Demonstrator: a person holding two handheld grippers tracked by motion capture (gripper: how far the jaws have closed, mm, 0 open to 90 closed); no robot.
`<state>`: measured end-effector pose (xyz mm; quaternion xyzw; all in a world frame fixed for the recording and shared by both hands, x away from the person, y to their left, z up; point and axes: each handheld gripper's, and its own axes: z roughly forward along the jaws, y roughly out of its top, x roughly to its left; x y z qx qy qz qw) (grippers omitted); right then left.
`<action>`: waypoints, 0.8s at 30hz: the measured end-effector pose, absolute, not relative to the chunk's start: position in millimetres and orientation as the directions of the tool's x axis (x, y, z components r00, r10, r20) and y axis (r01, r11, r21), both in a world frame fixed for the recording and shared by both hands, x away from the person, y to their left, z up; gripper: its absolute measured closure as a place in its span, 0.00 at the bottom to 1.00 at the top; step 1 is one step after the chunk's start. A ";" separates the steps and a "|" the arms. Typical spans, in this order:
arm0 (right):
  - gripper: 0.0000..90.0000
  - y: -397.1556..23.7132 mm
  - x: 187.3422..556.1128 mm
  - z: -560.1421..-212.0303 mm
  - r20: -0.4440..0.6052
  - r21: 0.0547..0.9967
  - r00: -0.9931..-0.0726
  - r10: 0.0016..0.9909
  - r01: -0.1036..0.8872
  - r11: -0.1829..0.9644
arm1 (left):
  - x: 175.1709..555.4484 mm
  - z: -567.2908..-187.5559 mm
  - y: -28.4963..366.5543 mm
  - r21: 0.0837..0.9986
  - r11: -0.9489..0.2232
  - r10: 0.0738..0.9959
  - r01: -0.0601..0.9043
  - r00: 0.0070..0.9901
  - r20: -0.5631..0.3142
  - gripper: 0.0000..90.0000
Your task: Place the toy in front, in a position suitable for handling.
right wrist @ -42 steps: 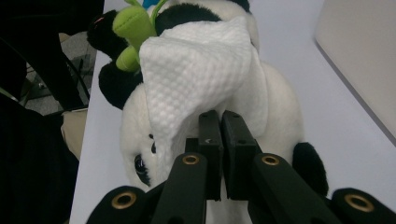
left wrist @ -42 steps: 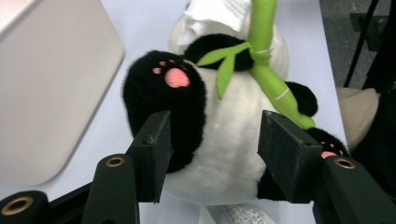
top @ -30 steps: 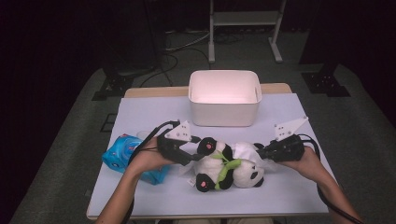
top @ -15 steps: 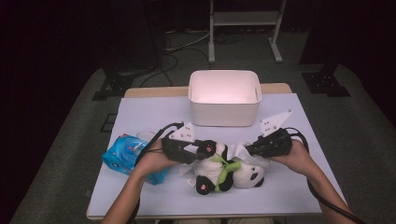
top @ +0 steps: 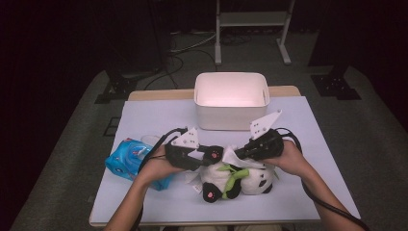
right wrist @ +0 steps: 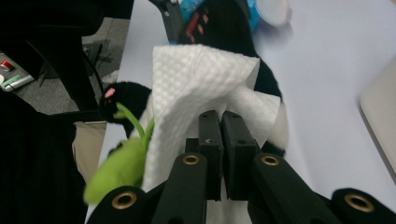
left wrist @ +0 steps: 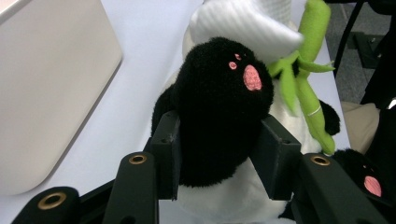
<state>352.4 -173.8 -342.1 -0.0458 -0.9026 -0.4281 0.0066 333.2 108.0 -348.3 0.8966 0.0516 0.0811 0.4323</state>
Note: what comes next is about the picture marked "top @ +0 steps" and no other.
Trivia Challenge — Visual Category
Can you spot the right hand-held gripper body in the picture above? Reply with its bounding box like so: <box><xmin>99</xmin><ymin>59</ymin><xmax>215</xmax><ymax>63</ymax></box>
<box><xmin>243</xmin><ymin>109</ymin><xmax>285</xmax><ymax>161</ymax></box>

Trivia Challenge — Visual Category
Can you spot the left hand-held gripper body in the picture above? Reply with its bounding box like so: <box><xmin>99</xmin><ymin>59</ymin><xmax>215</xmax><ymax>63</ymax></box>
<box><xmin>165</xmin><ymin>127</ymin><xmax>207</xmax><ymax>172</ymax></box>

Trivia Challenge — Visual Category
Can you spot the white wet wipe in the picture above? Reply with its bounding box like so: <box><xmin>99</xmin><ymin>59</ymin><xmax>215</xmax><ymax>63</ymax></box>
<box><xmin>221</xmin><ymin>144</ymin><xmax>268</xmax><ymax>170</ymax></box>

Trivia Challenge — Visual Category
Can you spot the panda plush toy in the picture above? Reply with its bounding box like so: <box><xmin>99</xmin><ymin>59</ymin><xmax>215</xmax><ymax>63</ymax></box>
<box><xmin>184</xmin><ymin>144</ymin><xmax>280</xmax><ymax>204</ymax></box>

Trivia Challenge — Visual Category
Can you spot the white plastic storage bin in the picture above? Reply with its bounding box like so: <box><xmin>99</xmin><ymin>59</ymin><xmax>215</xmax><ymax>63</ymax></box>
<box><xmin>193</xmin><ymin>71</ymin><xmax>271</xmax><ymax>132</ymax></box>

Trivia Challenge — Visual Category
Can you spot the blue wet wipes pack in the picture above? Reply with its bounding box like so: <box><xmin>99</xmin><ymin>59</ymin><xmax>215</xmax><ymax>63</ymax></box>
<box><xmin>104</xmin><ymin>134</ymin><xmax>176</xmax><ymax>192</ymax></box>

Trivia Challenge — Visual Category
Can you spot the person's left hand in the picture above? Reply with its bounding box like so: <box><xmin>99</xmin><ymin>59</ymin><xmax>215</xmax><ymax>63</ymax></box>
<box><xmin>136</xmin><ymin>144</ymin><xmax>184</xmax><ymax>188</ymax></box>

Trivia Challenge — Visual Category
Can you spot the person's right hand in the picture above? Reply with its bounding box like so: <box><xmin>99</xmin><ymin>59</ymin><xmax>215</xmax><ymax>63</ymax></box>
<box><xmin>262</xmin><ymin>140</ymin><xmax>314</xmax><ymax>178</ymax></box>

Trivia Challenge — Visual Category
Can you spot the black floor outlet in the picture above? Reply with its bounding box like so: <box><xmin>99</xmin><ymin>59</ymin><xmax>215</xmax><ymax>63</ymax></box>
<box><xmin>103</xmin><ymin>116</ymin><xmax>122</xmax><ymax>138</ymax></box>

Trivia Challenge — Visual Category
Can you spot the black metal stand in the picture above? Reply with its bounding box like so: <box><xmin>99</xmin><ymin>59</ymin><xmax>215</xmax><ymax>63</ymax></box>
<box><xmin>94</xmin><ymin>68</ymin><xmax>139</xmax><ymax>105</ymax></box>
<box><xmin>310</xmin><ymin>64</ymin><xmax>363</xmax><ymax>101</ymax></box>

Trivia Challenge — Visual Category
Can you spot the black floor cable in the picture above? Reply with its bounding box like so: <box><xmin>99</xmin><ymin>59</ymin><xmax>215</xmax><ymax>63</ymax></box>
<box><xmin>143</xmin><ymin>47</ymin><xmax>219</xmax><ymax>90</ymax></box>

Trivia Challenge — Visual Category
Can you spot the grey floor cable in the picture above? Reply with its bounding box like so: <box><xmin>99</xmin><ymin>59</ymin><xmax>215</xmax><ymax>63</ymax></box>
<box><xmin>169</xmin><ymin>30</ymin><xmax>219</xmax><ymax>54</ymax></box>

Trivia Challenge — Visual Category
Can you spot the black cable bundle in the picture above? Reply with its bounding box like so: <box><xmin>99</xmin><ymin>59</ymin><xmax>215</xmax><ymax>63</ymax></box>
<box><xmin>220</xmin><ymin>32</ymin><xmax>254</xmax><ymax>46</ymax></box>

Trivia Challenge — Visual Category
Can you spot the white metal stand frame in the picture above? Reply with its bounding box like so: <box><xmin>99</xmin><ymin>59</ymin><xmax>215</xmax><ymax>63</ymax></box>
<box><xmin>215</xmin><ymin>0</ymin><xmax>296</xmax><ymax>66</ymax></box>

